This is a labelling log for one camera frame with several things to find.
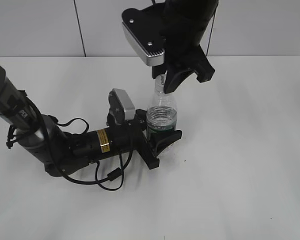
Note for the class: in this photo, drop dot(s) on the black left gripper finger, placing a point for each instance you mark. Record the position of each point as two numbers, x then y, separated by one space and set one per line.
161 140
142 118

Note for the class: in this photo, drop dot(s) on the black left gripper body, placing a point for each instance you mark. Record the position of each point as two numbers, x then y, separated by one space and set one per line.
122 139

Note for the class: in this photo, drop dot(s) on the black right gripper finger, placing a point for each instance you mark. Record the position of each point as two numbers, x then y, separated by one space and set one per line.
158 70
174 77

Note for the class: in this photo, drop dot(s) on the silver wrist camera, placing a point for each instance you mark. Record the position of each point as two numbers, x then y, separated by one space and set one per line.
121 108
142 31

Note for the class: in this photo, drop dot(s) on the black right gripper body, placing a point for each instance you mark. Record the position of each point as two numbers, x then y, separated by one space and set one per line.
182 44

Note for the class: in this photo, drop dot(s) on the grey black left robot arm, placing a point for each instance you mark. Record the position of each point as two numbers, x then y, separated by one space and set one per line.
63 153

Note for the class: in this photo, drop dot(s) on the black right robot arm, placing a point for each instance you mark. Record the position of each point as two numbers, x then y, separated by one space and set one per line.
190 7

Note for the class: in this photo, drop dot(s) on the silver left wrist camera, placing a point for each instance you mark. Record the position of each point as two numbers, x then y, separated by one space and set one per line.
121 108

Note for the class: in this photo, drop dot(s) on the white green bottle cap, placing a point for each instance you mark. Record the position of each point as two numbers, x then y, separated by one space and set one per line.
160 80

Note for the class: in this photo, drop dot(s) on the clear Cestbon water bottle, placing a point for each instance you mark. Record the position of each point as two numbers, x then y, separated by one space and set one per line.
161 112

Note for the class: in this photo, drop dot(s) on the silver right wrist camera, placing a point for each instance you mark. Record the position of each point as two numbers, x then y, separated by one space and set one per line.
142 31

